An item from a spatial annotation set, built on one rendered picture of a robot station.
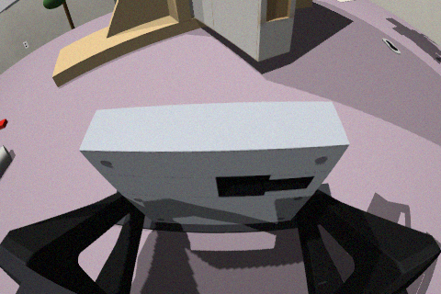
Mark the white oval escutcheon plate with keyhole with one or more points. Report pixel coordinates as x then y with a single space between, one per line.
391 46

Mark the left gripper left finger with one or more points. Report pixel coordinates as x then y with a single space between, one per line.
51 247

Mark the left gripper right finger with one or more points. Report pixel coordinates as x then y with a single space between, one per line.
388 256

